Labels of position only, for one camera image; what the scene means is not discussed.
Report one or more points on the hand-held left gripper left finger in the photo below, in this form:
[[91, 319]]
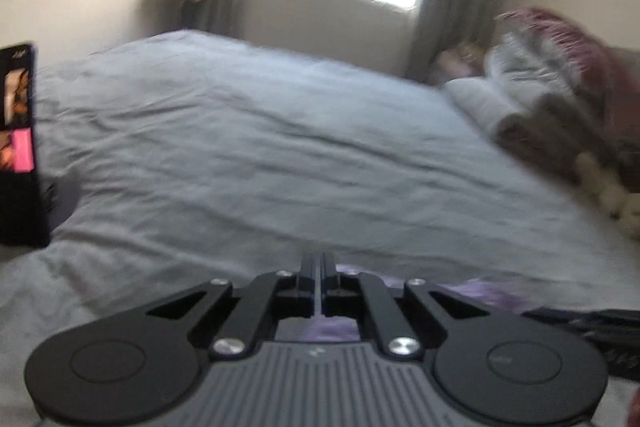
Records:
[[310, 279]]

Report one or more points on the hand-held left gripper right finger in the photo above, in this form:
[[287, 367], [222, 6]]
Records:
[[330, 279]]

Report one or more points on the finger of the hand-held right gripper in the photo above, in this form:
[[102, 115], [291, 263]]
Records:
[[560, 319]]

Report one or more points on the purple pants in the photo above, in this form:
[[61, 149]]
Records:
[[480, 294]]

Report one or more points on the white plush toy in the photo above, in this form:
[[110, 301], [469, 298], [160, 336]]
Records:
[[612, 197]]

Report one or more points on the grey bed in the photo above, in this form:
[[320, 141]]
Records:
[[250, 147]]

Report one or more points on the folded pale grey quilt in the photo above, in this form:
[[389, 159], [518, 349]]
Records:
[[490, 107]]

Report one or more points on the pink pillow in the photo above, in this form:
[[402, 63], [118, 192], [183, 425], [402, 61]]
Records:
[[460, 59]]

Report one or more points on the pink blanket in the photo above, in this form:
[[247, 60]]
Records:
[[590, 42]]

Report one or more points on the smartphone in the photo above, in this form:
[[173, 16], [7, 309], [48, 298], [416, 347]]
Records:
[[20, 187]]

